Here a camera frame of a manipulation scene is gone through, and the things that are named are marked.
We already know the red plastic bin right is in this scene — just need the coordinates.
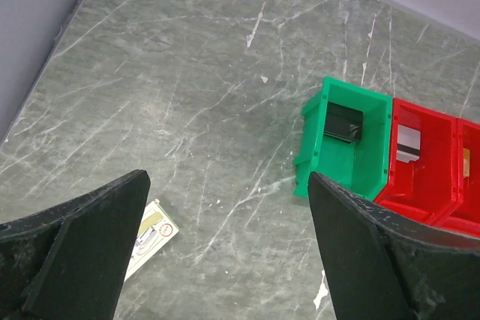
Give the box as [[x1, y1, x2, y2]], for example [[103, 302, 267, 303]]
[[438, 118, 479, 238]]

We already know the black card in green bin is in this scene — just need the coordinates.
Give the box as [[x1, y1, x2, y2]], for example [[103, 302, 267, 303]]
[[324, 102, 364, 143]]

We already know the orange card in red bin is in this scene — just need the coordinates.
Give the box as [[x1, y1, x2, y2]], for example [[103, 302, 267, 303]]
[[463, 148, 470, 178]]

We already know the green plastic bin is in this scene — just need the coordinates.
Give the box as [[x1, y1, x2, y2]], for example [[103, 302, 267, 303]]
[[293, 77, 393, 201]]

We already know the red plastic bin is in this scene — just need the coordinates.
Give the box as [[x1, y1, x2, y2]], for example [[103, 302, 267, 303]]
[[374, 98, 458, 226], [438, 118, 479, 238]]

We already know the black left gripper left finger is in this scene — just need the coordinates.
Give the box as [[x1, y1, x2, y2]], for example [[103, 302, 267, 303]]
[[1, 169, 151, 319]]

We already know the silver card in red bin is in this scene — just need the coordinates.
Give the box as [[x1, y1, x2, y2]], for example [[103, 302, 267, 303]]
[[396, 125, 421, 163]]

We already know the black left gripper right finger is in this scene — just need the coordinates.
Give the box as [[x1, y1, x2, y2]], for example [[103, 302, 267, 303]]
[[307, 172, 479, 319]]

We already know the red plastic bin middle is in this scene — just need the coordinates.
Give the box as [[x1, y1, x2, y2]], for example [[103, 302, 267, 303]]
[[374, 98, 458, 226]]

